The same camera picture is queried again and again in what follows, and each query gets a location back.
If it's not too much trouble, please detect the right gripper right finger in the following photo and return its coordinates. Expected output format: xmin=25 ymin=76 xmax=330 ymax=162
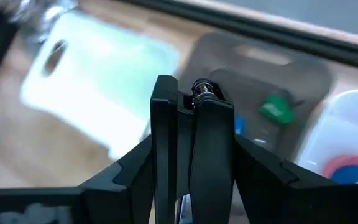
xmin=190 ymin=95 xmax=338 ymax=224

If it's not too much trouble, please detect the red tape roll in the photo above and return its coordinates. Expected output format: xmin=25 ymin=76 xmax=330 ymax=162
xmin=323 ymin=155 xmax=358 ymax=180

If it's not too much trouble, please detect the blue mini stapler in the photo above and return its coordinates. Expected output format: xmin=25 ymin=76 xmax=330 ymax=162
xmin=234 ymin=114 xmax=249 ymax=138

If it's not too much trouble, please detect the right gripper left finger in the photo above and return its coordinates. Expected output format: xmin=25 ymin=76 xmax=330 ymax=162
xmin=79 ymin=74 xmax=180 ymax=224

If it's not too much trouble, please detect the green mini stapler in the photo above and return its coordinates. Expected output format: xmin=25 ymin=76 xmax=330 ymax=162
xmin=257 ymin=94 xmax=297 ymax=126

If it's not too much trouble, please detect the white plastic bin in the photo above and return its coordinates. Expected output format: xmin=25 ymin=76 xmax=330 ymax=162
xmin=19 ymin=11 xmax=180 ymax=161
xmin=295 ymin=89 xmax=358 ymax=188

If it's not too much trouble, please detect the dark grey plastic bin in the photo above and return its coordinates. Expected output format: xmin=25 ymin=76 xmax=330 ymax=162
xmin=178 ymin=30 xmax=334 ymax=163

